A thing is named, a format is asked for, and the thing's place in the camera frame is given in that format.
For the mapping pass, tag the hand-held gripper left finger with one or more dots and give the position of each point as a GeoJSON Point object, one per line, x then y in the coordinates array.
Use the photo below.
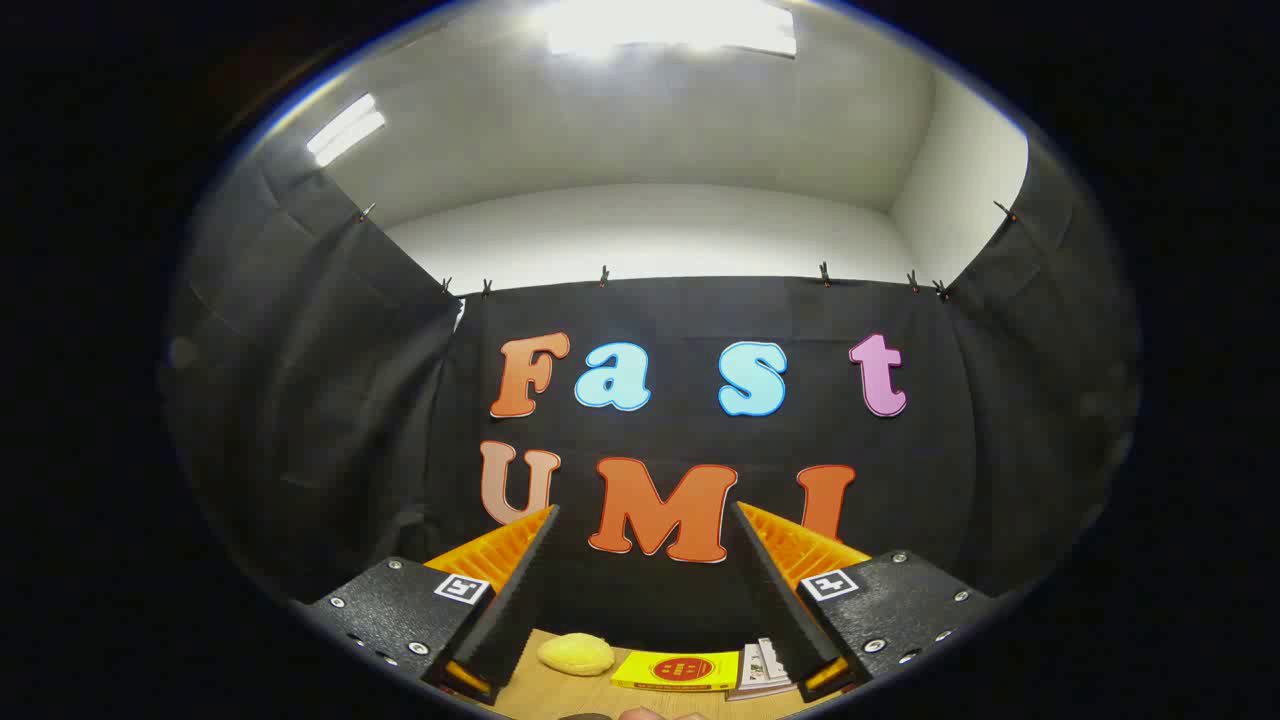
{"type": "Point", "coordinates": [510, 610]}

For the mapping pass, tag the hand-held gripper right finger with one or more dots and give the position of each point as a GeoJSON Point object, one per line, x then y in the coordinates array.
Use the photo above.
{"type": "Point", "coordinates": [775, 600]}

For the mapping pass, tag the yellow bun plush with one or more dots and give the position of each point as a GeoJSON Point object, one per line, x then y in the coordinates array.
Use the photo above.
{"type": "Point", "coordinates": [577, 654]}

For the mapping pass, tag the yellow book red label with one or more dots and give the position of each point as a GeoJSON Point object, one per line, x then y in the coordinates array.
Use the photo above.
{"type": "Point", "coordinates": [640, 672]}

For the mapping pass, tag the black backdrop cloth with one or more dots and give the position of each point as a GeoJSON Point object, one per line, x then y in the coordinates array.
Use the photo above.
{"type": "Point", "coordinates": [700, 310]}

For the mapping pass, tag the row of black cloth clips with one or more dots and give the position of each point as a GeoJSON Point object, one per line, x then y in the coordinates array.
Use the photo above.
{"type": "Point", "coordinates": [825, 274]}

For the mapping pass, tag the narrow ceiling light panel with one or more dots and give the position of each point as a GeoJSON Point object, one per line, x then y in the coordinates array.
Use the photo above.
{"type": "Point", "coordinates": [345, 130]}

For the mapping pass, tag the wide ceiling light panel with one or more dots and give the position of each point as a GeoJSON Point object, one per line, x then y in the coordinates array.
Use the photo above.
{"type": "Point", "coordinates": [670, 25]}

